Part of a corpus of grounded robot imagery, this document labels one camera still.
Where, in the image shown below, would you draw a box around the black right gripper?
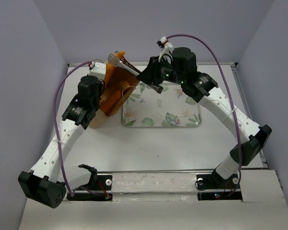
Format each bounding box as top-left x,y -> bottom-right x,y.
137,55 -> 185,85

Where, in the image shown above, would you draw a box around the brown paper bag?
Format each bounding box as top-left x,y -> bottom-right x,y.
89,61 -> 139,129

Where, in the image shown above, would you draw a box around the metal tongs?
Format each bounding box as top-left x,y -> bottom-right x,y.
108,53 -> 164,94

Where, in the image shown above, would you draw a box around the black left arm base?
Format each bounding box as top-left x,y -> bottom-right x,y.
66,164 -> 113,202

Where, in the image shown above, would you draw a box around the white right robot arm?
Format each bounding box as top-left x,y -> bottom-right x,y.
137,47 -> 272,189

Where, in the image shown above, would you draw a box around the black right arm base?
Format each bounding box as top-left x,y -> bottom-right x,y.
194,170 -> 242,201

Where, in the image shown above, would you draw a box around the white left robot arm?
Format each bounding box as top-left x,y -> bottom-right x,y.
18,75 -> 104,208

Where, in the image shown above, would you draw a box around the floral leaf-print tray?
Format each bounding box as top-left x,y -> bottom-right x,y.
122,82 -> 202,127

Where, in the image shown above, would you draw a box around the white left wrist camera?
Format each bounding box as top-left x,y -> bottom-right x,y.
88,62 -> 107,80

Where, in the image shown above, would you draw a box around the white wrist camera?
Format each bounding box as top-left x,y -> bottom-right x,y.
157,36 -> 174,62
88,62 -> 107,80

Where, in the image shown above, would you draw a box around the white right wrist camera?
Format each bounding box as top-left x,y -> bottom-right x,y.
157,36 -> 174,62

